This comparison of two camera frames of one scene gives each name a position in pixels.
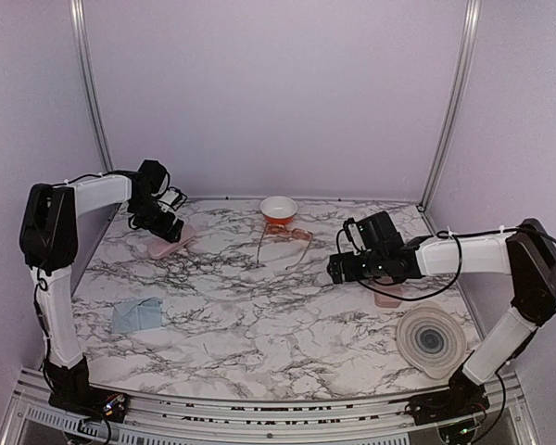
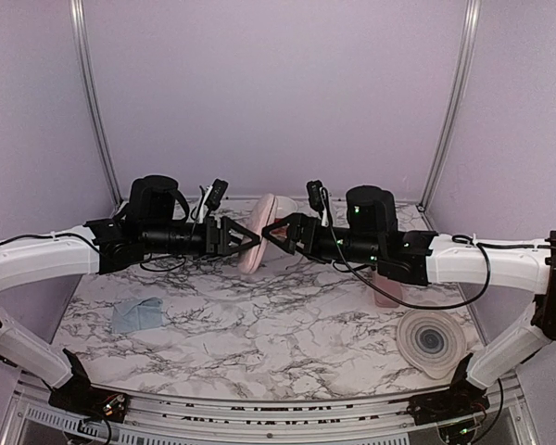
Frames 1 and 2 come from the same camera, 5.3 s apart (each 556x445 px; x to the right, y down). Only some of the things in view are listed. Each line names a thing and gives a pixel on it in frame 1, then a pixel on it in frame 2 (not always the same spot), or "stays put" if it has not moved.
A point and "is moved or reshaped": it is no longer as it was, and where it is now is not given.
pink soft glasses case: x=158 y=247 is moved or reshaped
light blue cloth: x=129 y=317 stays put
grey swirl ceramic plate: x=433 y=340 stays put
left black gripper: x=160 y=229 to x=217 y=240
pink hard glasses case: x=385 y=300 stays put
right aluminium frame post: x=464 y=60 stays put
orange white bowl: x=278 y=209 stays put
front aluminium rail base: x=31 y=420 stays put
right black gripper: x=335 y=263 to x=297 y=222
